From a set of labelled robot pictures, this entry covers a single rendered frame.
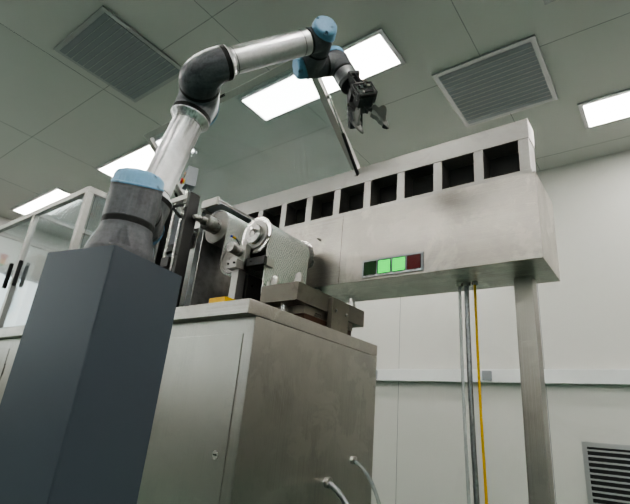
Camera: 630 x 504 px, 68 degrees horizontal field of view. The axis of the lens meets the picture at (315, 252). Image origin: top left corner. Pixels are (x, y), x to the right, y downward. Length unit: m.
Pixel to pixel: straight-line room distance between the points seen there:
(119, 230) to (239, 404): 0.50
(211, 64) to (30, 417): 0.92
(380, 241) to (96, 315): 1.14
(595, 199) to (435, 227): 2.61
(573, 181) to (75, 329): 3.88
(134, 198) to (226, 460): 0.65
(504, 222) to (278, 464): 1.01
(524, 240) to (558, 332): 2.36
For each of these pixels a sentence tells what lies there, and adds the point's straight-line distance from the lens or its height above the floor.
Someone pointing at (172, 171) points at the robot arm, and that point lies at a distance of 1.32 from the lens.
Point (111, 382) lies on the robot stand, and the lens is 0.98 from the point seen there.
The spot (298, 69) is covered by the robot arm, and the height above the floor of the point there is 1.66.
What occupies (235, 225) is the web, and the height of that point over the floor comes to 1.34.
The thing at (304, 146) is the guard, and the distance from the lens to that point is 2.12.
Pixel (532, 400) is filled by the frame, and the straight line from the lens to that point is 1.64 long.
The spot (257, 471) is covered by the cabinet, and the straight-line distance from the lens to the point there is 1.25.
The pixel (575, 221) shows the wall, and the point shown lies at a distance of 4.15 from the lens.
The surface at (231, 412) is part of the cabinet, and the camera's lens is 1.22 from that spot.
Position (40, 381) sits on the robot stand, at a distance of 1.02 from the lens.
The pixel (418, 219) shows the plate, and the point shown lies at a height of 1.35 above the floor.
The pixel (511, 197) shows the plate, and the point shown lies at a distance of 1.66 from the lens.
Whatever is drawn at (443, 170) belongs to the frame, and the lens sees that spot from 1.83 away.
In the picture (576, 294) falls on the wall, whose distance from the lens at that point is 3.95.
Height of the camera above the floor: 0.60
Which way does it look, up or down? 21 degrees up
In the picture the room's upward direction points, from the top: 5 degrees clockwise
